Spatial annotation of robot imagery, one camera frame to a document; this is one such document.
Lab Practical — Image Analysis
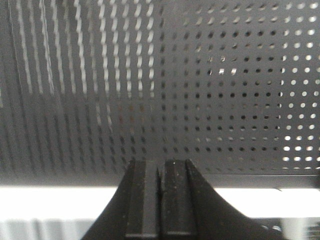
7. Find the black perforated pegboard panel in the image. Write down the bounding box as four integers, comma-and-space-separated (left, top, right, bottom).
0, 0, 320, 188

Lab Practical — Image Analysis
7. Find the white standing desk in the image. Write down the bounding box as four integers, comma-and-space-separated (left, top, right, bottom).
0, 186, 320, 221

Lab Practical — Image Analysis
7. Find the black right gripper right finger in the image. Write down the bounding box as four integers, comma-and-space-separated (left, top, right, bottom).
160, 160, 283, 240

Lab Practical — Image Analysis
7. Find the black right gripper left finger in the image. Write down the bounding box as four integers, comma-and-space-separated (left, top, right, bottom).
83, 161, 160, 240

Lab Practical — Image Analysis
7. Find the grey curtain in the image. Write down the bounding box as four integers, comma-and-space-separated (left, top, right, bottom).
0, 219, 94, 240

